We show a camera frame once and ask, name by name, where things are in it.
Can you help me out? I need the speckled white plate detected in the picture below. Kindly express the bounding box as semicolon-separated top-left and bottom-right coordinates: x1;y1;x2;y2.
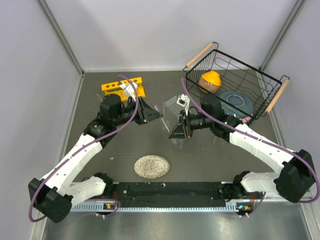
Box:
133;155;170;179

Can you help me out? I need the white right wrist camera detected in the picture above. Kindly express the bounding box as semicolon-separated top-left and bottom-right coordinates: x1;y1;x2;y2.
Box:
176;94;190;108

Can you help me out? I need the yellow test tube rack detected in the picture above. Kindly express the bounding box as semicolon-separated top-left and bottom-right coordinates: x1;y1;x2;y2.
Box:
101;77;146;102

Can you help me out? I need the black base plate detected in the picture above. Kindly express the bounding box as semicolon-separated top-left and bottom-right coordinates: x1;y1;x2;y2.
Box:
107;182;238;208

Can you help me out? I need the glass test tube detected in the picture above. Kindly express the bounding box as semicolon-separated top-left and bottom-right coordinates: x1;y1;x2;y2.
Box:
154;105;170;133

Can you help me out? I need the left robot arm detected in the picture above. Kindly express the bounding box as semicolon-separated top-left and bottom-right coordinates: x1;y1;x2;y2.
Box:
28;94;163;223

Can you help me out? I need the blue plate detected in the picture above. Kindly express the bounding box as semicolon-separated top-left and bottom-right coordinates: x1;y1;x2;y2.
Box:
218;91;254;119

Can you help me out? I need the yellow brown bowl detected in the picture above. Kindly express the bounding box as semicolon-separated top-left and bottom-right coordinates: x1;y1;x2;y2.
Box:
198;70;222;94

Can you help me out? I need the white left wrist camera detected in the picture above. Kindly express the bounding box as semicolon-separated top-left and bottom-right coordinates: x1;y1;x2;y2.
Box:
119;82;138;101

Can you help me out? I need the pink plate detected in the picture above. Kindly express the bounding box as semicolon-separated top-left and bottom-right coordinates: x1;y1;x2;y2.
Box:
240;114;253;124

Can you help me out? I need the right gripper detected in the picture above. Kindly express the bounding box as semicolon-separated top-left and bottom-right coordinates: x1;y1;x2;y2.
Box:
168;109;214;140

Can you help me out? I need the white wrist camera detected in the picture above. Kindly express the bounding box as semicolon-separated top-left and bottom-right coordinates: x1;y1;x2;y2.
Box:
176;94;190;108
119;82;138;101

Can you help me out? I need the black wire basket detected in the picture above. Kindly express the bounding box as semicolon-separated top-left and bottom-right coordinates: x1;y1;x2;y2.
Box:
183;41;290;124

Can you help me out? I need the clear plastic tube rack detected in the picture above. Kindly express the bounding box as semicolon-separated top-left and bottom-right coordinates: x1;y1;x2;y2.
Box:
165;96;190;119

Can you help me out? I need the blue capped tube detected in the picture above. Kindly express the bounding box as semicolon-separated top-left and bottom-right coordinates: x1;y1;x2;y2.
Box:
178;139;185;149
175;139;184;149
212;136;218;144

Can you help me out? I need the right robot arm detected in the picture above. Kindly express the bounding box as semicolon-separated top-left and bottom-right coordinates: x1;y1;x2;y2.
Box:
168;94;316;203

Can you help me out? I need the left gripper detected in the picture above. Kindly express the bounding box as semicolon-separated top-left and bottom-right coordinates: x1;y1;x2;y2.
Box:
112;96;164;127

